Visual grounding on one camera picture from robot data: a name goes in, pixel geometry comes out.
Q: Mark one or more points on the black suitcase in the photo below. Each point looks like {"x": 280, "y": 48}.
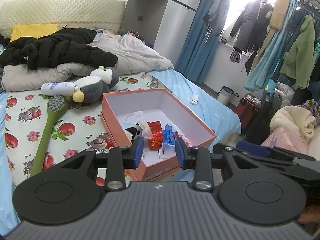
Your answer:
{"x": 261, "y": 120}

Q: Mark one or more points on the row of small bottles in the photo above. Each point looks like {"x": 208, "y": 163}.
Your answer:
{"x": 131, "y": 33}

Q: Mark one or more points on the yellow pillow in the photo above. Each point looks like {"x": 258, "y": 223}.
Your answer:
{"x": 32, "y": 31}

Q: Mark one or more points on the grey white padded jacket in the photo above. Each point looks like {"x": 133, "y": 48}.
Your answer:
{"x": 282, "y": 96}

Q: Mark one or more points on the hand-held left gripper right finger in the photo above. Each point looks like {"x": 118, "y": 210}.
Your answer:
{"x": 180, "y": 155}

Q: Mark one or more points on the floral patterned cloth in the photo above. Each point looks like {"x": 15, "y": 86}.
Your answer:
{"x": 312, "y": 108}

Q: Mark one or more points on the blue curtain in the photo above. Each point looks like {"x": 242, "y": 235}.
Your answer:
{"x": 197, "y": 42}

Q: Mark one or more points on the red foil packet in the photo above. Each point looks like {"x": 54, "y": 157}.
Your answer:
{"x": 156, "y": 141}
{"x": 153, "y": 127}

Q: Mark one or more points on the cream padded headboard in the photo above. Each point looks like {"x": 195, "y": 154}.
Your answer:
{"x": 62, "y": 11}

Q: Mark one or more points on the red suitcase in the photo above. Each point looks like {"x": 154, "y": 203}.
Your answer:
{"x": 246, "y": 107}

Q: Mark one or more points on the person's right hand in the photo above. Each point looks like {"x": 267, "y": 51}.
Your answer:
{"x": 311, "y": 215}

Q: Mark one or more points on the orange cardboard box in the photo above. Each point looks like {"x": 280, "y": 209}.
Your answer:
{"x": 160, "y": 105}

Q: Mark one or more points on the white remote control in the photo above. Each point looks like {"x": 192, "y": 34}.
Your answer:
{"x": 194, "y": 99}

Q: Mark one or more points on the light blue bedsheet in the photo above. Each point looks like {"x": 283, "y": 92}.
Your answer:
{"x": 212, "y": 115}

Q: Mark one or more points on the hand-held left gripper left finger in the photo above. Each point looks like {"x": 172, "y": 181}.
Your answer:
{"x": 138, "y": 152}

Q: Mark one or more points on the white trash bin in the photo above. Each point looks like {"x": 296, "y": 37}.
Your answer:
{"x": 226, "y": 96}

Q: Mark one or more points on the white wardrobe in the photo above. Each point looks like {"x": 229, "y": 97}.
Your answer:
{"x": 160, "y": 10}

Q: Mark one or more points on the dark wall socket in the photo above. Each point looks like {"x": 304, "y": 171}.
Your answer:
{"x": 140, "y": 18}

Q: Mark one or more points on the dark grey hanging coat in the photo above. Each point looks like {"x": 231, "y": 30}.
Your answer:
{"x": 250, "y": 25}

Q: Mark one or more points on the white spray bottle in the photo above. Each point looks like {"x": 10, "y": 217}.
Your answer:
{"x": 58, "y": 88}

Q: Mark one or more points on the hanging denim jacket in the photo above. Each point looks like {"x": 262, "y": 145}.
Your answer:
{"x": 220, "y": 10}

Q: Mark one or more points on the black jacket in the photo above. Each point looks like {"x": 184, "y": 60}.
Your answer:
{"x": 57, "y": 50}

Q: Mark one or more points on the cream rolled blanket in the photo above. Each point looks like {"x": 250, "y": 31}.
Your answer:
{"x": 295, "y": 121}

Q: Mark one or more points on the teal hanging dress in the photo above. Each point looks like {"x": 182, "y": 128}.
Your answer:
{"x": 268, "y": 62}

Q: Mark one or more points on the white plastic bag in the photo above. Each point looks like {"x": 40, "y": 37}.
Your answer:
{"x": 145, "y": 127}

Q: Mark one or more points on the white paper packet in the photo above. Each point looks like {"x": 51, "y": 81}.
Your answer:
{"x": 166, "y": 151}

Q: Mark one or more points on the beige hanging garment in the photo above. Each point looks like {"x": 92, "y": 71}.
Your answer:
{"x": 279, "y": 10}

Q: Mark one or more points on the fruit printed mat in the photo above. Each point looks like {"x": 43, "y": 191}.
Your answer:
{"x": 80, "y": 110}

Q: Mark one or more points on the grey penguin plush toy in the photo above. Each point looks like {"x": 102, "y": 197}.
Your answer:
{"x": 95, "y": 86}

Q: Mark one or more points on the blue snack packet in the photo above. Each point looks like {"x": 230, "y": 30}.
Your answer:
{"x": 170, "y": 135}

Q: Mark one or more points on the green fleece jacket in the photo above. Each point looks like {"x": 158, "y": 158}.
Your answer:
{"x": 298, "y": 55}

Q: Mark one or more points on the pink quilt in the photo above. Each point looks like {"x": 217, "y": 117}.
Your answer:
{"x": 285, "y": 140}

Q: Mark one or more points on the beige duvet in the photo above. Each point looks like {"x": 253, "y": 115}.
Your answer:
{"x": 130, "y": 52}

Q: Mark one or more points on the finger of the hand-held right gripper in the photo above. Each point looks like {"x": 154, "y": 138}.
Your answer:
{"x": 280, "y": 166}
{"x": 252, "y": 148}

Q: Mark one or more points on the blue face mask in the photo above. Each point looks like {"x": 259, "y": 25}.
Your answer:
{"x": 131, "y": 122}

